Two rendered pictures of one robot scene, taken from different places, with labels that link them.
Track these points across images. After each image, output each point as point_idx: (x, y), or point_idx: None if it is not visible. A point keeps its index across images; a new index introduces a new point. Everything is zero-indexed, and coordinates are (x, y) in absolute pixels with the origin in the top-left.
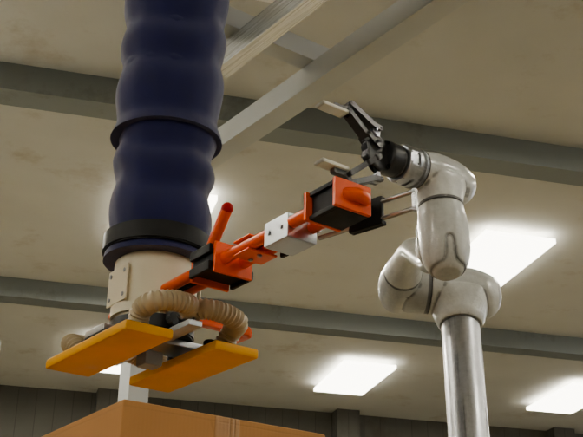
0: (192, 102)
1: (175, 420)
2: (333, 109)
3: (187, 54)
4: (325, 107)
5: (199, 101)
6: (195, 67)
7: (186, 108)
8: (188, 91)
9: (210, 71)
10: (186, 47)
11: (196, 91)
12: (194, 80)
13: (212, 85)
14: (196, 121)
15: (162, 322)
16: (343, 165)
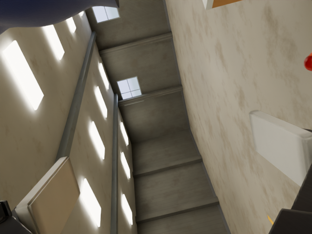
0: (82, 9)
1: None
2: (63, 205)
3: (6, 29)
4: (71, 188)
5: (71, 7)
6: (22, 27)
7: (96, 6)
8: (70, 17)
9: (3, 21)
10: (0, 34)
11: (63, 17)
12: (48, 24)
13: (26, 14)
14: (116, 6)
15: None
16: (295, 182)
